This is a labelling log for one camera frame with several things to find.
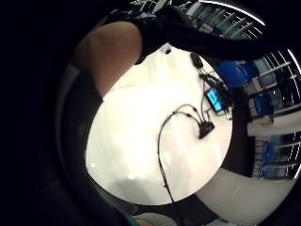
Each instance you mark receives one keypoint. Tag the small black object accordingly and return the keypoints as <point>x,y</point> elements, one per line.
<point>168,50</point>

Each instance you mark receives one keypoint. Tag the black oval device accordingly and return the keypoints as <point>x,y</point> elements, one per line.
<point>197,59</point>

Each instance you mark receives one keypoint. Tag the smartphone with blue screen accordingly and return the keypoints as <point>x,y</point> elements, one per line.
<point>215,100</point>

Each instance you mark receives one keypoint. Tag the shelving with blue goods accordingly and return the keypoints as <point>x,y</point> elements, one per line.
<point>266,94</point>

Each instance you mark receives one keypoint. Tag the white side table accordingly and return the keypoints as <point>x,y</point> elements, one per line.
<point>247,194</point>

